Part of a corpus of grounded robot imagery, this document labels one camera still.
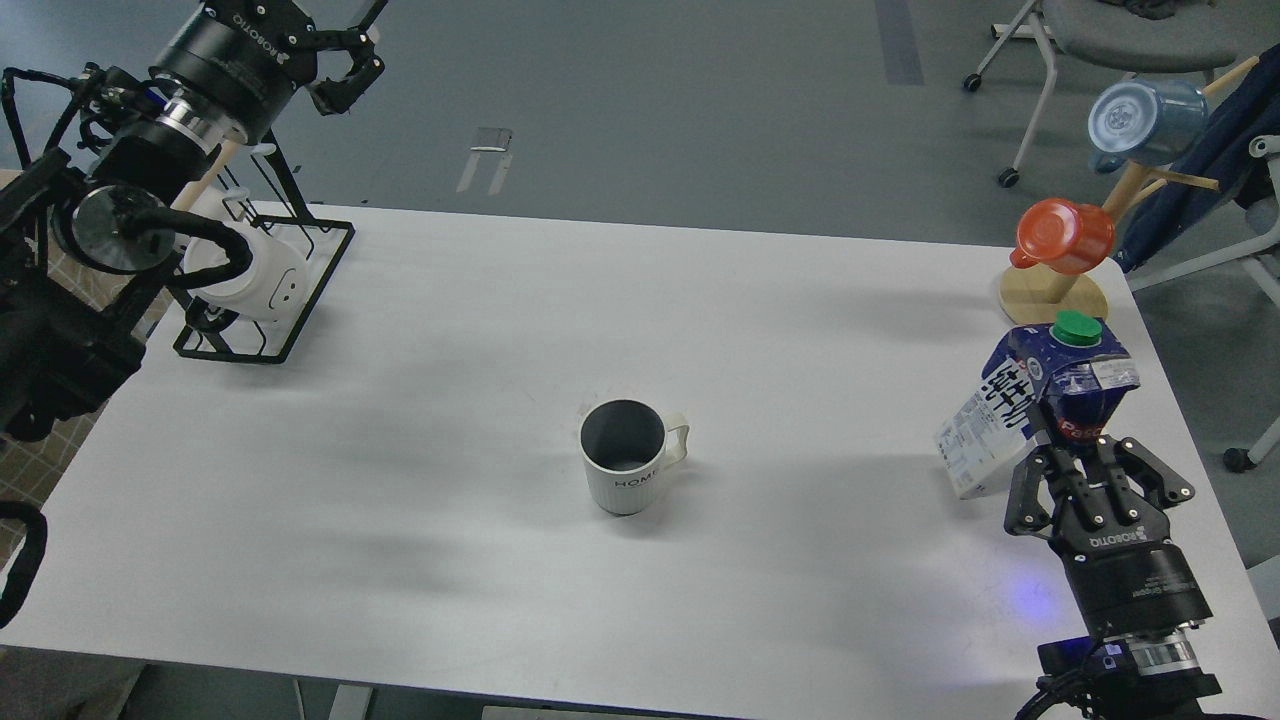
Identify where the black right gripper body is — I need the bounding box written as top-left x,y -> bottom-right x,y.
1048,445 -> 1213,641

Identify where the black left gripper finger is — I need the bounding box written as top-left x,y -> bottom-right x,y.
300,1 -> 389,51
307,45 -> 385,117

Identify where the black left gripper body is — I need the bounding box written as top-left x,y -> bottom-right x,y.
150,1 -> 317,143

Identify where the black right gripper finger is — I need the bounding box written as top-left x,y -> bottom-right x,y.
1004,400 -> 1061,538
1100,436 -> 1196,511

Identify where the blue milk carton green cap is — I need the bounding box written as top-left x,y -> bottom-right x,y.
934,310 -> 1140,498

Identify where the white mug with grey interior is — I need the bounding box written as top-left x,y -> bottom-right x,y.
579,398 -> 690,516

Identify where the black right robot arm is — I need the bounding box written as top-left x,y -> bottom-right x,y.
1004,401 -> 1221,719

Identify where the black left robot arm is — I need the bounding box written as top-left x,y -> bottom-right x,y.
3,1 -> 385,443

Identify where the white cup on rack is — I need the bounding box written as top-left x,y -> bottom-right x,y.
189,187 -> 314,322

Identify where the wooden cup tree stand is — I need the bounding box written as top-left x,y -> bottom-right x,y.
998,56 -> 1260,324

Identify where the orange plastic cup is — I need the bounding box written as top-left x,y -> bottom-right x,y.
1010,199 -> 1115,275

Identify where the blue plastic cup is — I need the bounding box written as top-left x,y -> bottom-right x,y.
1085,79 -> 1211,174

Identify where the silver floor plate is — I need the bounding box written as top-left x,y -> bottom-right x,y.
468,127 -> 515,152

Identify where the dark blue fabric chair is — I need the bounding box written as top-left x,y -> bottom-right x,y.
1114,45 -> 1279,273

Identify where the grey office chair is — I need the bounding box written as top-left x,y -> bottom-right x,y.
963,1 -> 1238,188

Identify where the beige checkered cloth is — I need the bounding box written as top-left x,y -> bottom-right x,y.
3,158 -> 159,506

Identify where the black wire cup rack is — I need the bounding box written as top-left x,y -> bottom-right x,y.
173,137 -> 356,365

